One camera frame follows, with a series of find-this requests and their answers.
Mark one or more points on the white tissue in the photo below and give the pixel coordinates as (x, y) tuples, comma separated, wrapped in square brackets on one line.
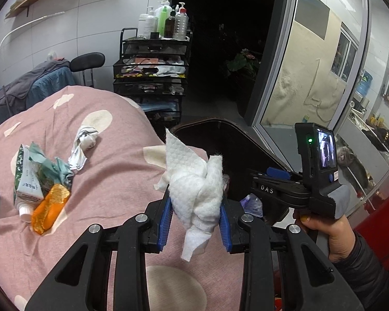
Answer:
[(196, 191)]

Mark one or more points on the white green tube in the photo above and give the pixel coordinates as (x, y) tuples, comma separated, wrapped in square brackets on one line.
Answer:
[(27, 192)]

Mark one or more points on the black trash bin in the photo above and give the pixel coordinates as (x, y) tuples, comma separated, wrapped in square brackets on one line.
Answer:
[(241, 153)]

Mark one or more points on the green lotion bottle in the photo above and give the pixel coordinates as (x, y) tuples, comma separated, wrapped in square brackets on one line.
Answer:
[(162, 20)]

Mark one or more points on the person's right hand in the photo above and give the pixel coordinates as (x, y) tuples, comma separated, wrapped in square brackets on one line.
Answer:
[(341, 237)]

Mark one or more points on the crumpled silver wrapper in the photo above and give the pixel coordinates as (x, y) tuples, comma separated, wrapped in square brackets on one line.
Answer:
[(86, 138)]

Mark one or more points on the white pump bottle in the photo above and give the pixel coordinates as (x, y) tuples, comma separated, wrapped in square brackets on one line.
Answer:
[(150, 25)]

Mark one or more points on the black sleeved right forearm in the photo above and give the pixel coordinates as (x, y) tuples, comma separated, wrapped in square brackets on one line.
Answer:
[(366, 276)]

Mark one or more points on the teal wrapper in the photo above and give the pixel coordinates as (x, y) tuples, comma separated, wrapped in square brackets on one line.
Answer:
[(48, 172)]

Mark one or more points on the massage bed with grey cover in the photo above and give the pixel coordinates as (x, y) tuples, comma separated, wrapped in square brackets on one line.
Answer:
[(34, 86)]

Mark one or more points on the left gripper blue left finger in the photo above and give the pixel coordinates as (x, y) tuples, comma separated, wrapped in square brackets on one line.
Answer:
[(165, 221)]

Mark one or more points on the pink polka dot bedspread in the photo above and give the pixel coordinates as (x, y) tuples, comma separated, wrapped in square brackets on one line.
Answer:
[(116, 183)]

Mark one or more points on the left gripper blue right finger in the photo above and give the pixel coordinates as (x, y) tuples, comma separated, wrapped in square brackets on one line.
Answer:
[(225, 226)]

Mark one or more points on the black drawer cart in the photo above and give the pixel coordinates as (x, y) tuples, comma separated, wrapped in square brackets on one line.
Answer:
[(153, 73)]

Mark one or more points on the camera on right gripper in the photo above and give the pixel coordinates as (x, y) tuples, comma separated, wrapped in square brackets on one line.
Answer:
[(317, 148)]

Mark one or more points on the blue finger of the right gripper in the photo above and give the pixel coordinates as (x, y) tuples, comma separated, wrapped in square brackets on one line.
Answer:
[(278, 173)]

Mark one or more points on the potted plant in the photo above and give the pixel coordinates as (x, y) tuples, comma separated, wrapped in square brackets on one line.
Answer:
[(244, 61)]

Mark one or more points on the dark brown bottle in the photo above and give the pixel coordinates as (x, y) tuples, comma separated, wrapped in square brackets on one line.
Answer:
[(170, 25)]

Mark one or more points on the purple plastic bag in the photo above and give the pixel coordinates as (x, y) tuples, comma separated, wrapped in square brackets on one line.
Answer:
[(252, 205)]

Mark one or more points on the orange peel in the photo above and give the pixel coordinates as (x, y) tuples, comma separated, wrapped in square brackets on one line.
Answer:
[(46, 213)]

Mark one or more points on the clear bottle red cap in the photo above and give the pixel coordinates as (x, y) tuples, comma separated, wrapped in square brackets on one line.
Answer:
[(181, 23)]

